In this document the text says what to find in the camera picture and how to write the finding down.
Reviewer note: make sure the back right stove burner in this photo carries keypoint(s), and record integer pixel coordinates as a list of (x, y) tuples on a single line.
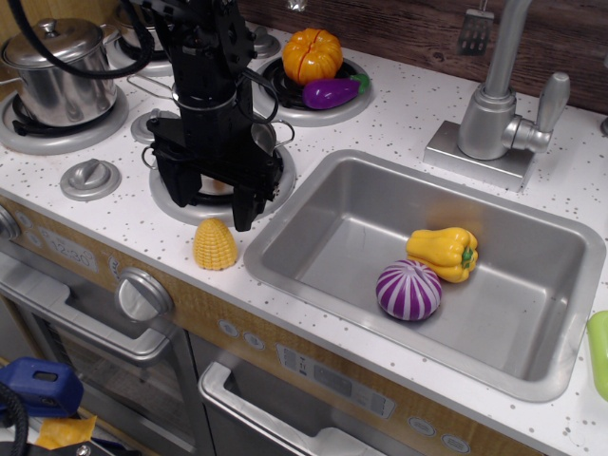
[(291, 107)]

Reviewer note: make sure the grey back stove knob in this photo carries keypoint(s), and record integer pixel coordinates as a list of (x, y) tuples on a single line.
[(265, 44)]

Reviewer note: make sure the small steel pan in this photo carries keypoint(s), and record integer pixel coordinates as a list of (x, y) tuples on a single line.
[(264, 136)]

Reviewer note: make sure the silver toy faucet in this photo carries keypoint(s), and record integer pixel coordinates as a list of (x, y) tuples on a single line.
[(493, 143)]

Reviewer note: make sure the yellow cloth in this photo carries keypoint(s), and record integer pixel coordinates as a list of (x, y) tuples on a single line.
[(63, 432)]

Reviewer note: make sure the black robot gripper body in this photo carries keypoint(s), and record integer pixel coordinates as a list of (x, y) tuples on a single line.
[(217, 140)]

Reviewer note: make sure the purple striped toy onion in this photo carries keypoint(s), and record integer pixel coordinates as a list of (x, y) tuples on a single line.
[(408, 290)]

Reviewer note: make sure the oven door with handle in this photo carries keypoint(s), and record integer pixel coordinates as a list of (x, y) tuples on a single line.
[(139, 378)]

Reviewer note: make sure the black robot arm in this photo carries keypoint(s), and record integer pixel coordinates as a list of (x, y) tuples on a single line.
[(210, 47)]

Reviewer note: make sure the stove burner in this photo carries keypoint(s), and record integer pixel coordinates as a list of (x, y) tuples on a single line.
[(194, 215), (86, 135), (291, 107), (126, 50)]

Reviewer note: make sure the grey front stove knob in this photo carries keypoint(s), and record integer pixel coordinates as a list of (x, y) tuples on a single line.
[(90, 180)]

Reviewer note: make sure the green plastic object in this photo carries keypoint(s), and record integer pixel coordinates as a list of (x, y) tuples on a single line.
[(597, 337)]

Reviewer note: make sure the silver oven dial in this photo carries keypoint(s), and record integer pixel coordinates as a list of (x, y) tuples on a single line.
[(140, 297)]

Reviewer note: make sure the grey stove knob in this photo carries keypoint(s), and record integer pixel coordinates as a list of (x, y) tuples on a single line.
[(90, 180), (139, 130), (265, 44)]

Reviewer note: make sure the back left stove burner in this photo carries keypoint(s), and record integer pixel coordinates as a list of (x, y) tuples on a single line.
[(126, 50)]

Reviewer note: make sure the yellow toy bell pepper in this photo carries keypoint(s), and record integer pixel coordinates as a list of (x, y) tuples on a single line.
[(451, 253)]

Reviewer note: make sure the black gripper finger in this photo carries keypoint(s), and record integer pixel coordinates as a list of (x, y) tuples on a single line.
[(247, 204), (182, 181)]

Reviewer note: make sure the front left stove burner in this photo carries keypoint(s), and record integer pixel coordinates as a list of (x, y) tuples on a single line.
[(86, 135)]

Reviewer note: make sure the blue clamp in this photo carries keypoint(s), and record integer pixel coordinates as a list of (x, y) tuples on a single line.
[(46, 388)]

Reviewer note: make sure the silver sink basin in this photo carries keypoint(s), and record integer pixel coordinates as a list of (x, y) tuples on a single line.
[(515, 324)]

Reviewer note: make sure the orange toy pumpkin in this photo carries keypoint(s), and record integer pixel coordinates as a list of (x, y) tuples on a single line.
[(312, 54)]

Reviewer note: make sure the front right stove burner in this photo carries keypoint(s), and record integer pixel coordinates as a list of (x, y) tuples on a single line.
[(194, 215)]

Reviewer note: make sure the yellow toy corn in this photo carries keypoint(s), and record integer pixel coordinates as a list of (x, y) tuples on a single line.
[(214, 247)]

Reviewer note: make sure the large steel pot with lid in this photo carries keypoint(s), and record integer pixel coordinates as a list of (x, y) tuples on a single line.
[(51, 95)]

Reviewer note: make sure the purple toy eggplant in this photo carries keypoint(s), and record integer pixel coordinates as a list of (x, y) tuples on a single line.
[(323, 94)]

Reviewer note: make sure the grey middle stove knob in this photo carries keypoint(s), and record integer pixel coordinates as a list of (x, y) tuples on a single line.
[(139, 130)]

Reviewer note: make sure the dishwasher door with handle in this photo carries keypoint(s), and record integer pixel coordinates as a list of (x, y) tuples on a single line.
[(286, 403)]

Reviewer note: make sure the hanging metal spatula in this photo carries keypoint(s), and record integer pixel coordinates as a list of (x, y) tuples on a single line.
[(475, 31)]

